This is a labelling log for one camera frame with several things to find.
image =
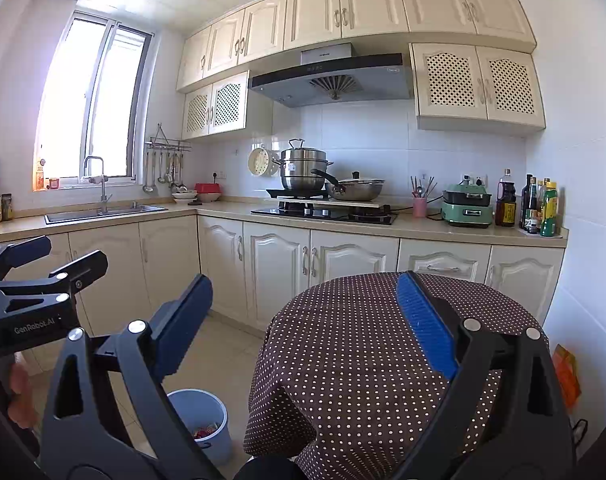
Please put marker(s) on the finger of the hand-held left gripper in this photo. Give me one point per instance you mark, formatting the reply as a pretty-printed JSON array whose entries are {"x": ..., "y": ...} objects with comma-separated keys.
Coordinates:
[
  {"x": 85, "y": 267},
  {"x": 28, "y": 252}
]

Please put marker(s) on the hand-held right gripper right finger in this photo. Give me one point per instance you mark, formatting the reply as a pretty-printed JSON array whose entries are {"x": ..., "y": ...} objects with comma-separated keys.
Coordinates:
[{"x": 425, "y": 322}]

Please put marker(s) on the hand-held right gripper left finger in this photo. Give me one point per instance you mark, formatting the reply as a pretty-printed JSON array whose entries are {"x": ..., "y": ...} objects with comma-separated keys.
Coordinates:
[{"x": 180, "y": 325}]

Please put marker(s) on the light blue plastic bin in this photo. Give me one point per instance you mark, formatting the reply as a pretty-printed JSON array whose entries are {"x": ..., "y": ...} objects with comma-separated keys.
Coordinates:
[{"x": 218, "y": 440}]

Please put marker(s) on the person's left hand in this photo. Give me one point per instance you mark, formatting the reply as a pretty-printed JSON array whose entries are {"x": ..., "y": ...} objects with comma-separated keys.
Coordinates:
[{"x": 22, "y": 392}]

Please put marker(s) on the small dark jar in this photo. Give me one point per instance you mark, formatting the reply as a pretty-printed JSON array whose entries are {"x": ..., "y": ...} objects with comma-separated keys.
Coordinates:
[{"x": 7, "y": 207}]

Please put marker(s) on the steel sink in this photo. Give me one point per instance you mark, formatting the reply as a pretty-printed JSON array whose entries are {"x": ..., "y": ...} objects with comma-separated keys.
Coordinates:
[{"x": 105, "y": 212}]

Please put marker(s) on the cream base cabinets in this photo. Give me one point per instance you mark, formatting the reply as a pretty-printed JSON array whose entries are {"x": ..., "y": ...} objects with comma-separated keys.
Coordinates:
[{"x": 173, "y": 260}]

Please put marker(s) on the small red jar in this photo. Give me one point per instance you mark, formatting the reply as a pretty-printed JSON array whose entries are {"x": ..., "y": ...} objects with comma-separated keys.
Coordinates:
[{"x": 53, "y": 183}]

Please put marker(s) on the steel faucet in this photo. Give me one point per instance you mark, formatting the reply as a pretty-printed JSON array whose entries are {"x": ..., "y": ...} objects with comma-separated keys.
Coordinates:
[{"x": 103, "y": 190}]

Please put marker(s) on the brown polka dot tablecloth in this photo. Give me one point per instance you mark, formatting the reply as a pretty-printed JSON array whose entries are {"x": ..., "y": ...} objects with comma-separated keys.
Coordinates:
[{"x": 343, "y": 340}]

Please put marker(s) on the beige kitchen countertop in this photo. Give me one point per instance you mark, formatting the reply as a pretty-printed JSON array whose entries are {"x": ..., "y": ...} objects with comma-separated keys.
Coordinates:
[{"x": 433, "y": 230}]

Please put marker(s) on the steel ladle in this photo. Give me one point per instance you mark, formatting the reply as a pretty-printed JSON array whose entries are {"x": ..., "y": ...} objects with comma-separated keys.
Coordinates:
[{"x": 148, "y": 182}]

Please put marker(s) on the pink utensil holder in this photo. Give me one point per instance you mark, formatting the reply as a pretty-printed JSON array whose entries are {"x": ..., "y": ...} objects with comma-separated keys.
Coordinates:
[{"x": 419, "y": 208}]

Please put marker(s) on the green electric cooker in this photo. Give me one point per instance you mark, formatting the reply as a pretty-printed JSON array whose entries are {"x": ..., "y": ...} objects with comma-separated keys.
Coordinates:
[{"x": 467, "y": 210}]

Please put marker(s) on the stacked white bowls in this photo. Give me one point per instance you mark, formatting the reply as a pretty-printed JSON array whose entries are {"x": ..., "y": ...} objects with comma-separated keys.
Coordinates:
[{"x": 184, "y": 196}]

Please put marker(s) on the steel spatula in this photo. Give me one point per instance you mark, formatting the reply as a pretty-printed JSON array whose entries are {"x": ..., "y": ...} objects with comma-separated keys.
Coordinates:
[{"x": 172, "y": 175}]

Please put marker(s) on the bundle of chopsticks and spoons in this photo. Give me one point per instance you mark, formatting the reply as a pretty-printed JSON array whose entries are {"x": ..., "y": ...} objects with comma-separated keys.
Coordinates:
[{"x": 422, "y": 189}]

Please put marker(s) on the red plastic basin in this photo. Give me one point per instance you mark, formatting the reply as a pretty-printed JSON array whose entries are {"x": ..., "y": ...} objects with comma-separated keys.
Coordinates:
[{"x": 208, "y": 190}]

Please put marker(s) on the large soy sauce bottle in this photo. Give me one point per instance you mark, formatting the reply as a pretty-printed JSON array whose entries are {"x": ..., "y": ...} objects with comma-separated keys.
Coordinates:
[{"x": 505, "y": 205}]

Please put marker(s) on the steel wok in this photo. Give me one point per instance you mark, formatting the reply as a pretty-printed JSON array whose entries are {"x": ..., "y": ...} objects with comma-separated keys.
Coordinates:
[{"x": 358, "y": 192}]

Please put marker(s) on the black gas stove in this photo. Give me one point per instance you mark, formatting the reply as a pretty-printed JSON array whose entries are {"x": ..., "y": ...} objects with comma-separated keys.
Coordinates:
[{"x": 323, "y": 214}]

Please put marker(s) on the orange plastic bag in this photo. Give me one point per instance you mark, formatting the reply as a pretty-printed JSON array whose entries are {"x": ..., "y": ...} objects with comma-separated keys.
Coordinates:
[{"x": 565, "y": 375}]

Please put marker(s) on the dark glass bottle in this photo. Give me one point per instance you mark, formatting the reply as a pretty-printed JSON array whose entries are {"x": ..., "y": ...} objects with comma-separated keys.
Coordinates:
[
  {"x": 534, "y": 212},
  {"x": 526, "y": 205}
]

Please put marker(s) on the glass wok lid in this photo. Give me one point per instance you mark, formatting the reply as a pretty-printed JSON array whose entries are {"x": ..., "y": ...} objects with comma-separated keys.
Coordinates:
[{"x": 360, "y": 181}]

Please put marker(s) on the green and yellow bottle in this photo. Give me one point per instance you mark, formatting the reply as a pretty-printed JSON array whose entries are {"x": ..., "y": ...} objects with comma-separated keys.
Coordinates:
[{"x": 549, "y": 215}]

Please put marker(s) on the kitchen window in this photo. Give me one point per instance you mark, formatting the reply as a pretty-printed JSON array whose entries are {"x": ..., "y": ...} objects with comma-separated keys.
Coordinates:
[{"x": 93, "y": 100}]

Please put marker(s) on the black hot plate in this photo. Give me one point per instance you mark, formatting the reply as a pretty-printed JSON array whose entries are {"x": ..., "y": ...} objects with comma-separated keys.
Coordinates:
[{"x": 293, "y": 193}]

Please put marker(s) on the cream perforated strainer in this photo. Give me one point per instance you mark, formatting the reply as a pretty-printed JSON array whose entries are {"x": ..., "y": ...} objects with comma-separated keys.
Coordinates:
[{"x": 259, "y": 160}]

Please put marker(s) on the steel steamer pot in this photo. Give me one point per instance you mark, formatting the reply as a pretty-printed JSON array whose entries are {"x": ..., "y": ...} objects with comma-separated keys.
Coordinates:
[{"x": 303, "y": 170}]

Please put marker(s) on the cream lattice door cabinet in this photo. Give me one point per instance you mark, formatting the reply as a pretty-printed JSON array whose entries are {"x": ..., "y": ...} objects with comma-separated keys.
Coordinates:
[
  {"x": 478, "y": 87},
  {"x": 215, "y": 105}
]

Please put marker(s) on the grey range hood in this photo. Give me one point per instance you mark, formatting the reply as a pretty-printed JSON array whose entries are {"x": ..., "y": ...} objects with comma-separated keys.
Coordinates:
[{"x": 333, "y": 77}]

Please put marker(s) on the wall utensil rack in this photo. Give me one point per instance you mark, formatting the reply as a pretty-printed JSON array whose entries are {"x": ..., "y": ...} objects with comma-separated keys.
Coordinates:
[{"x": 168, "y": 142}]

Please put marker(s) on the white wall socket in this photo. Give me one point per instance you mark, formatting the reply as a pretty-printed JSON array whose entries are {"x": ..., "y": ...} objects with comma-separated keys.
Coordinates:
[{"x": 219, "y": 176}]

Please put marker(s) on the cream wall cabinet row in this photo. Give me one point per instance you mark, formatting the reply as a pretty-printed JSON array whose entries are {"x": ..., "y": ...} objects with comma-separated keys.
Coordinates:
[{"x": 358, "y": 7}]

